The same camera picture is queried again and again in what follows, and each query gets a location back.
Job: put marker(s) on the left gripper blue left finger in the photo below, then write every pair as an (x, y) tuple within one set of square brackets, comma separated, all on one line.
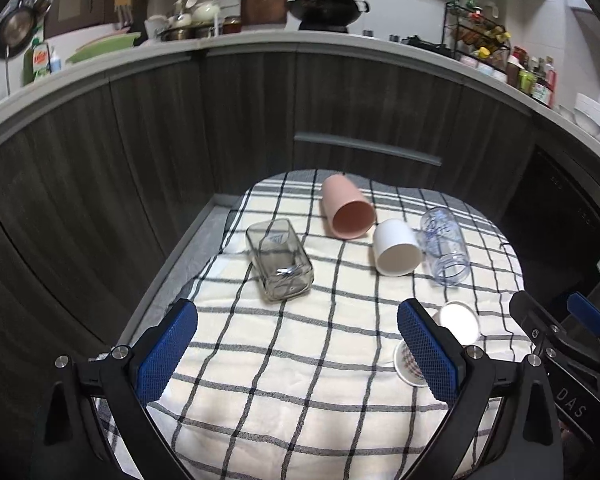
[(133, 377)]

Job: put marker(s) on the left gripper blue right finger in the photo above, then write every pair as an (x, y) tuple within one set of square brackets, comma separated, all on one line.
[(450, 442)]

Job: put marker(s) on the brown houndstooth paper cup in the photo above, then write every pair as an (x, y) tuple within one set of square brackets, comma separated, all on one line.
[(433, 349)]

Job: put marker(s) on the white plastic cup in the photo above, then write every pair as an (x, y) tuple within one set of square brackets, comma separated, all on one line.
[(396, 249)]

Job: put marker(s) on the clear blue-print plastic cup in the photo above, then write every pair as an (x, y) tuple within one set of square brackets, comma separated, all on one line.
[(444, 247)]

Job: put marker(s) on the pink plastic cup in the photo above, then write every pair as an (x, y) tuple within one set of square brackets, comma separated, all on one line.
[(349, 214)]

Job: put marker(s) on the built-in black dishwasher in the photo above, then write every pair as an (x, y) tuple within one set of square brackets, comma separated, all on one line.
[(554, 229)]

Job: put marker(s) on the black white checked cloth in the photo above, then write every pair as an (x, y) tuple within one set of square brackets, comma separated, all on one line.
[(306, 388)]

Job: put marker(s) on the square clear glass jar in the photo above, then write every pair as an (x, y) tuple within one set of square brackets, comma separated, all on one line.
[(284, 269)]

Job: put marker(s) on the white rice cooker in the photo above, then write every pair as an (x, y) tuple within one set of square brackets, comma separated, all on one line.
[(587, 115)]

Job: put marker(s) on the green dish soap bottle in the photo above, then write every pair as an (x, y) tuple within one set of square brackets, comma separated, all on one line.
[(36, 63)]

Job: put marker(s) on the green plastic basin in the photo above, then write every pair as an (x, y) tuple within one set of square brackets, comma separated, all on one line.
[(104, 45)]

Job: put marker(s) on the black spice rack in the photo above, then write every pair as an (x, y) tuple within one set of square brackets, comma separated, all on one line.
[(468, 33)]

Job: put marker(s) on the hanging steel pan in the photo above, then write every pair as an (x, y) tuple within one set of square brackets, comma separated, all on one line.
[(18, 26)]

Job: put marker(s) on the white teapot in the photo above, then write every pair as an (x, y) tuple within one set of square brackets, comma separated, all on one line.
[(205, 12)]

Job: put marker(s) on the black wok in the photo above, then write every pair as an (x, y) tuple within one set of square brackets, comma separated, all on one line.
[(339, 14)]

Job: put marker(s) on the grey drawer handle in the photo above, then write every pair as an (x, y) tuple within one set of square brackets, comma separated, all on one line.
[(368, 146)]

